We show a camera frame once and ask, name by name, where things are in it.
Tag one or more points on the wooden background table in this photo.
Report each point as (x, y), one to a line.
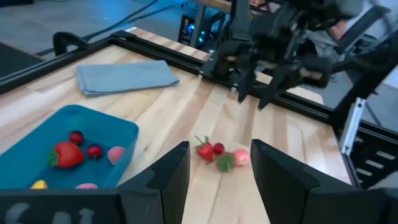
(217, 3)

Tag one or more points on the yellow toy banana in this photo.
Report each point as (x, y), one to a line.
(39, 185)

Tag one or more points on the teal plastic tupperware container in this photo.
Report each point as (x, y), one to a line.
(93, 121)

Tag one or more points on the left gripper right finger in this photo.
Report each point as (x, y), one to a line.
(295, 193)

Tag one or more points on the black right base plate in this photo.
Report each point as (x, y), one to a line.
(382, 141)

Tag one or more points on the black computer tower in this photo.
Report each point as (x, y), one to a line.
(189, 31)

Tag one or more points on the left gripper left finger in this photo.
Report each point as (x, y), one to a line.
(164, 186)

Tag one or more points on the red toy strawberry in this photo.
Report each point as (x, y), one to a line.
(66, 154)
(225, 162)
(206, 152)

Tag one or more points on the pink toy peach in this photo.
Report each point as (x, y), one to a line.
(115, 155)
(241, 157)
(86, 186)

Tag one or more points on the grey folded cloth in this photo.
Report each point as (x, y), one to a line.
(124, 77)

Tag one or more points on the dark red toy cherry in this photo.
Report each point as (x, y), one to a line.
(76, 137)
(94, 152)
(218, 149)

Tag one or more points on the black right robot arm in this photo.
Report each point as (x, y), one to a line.
(314, 14)

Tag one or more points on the silver aluminium bracket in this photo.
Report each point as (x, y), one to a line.
(353, 127)

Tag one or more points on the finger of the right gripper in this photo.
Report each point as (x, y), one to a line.
(275, 87)
(247, 81)

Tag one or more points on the black aluminium table frame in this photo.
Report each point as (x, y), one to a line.
(174, 55)

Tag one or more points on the person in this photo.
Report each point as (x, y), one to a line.
(323, 43)

